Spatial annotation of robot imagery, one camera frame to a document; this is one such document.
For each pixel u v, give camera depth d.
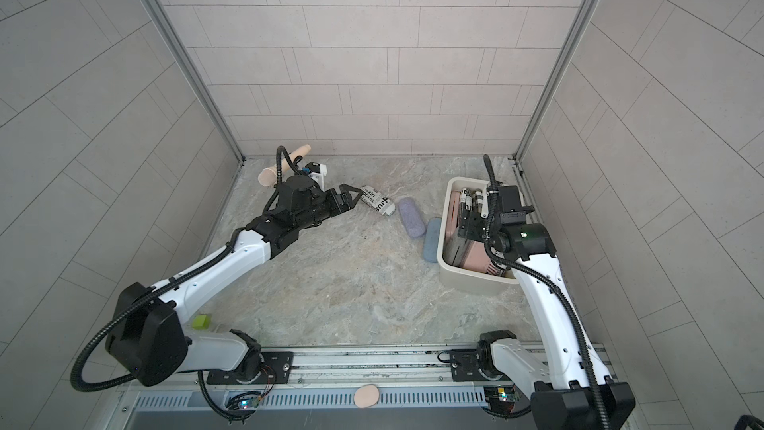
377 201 1.00
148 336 0.39
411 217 0.97
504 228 0.53
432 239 0.91
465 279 0.70
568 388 0.36
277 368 0.71
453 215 0.84
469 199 0.85
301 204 0.61
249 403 0.64
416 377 0.71
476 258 0.79
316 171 0.72
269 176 0.79
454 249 0.76
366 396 0.68
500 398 0.68
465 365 0.71
